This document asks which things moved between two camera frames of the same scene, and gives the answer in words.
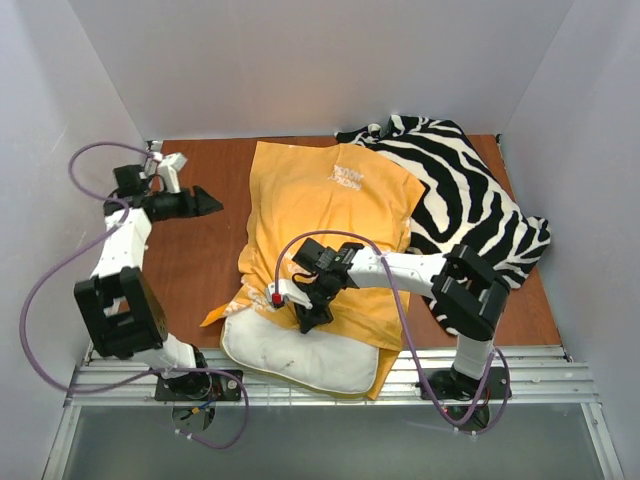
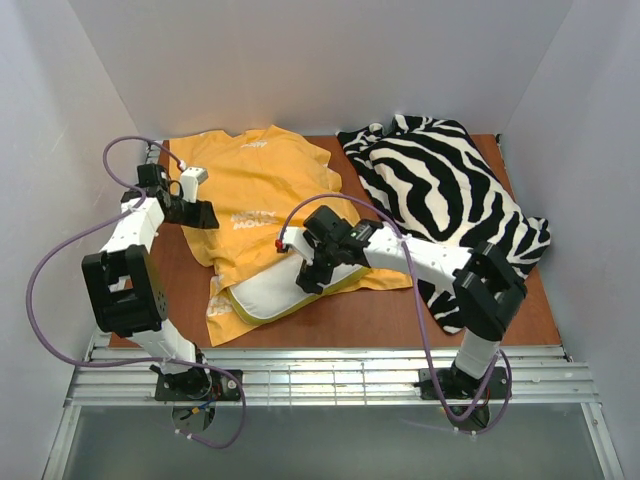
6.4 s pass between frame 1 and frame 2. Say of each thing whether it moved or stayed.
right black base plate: stayed
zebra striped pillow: stayed
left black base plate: stayed
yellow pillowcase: moved
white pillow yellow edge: moved
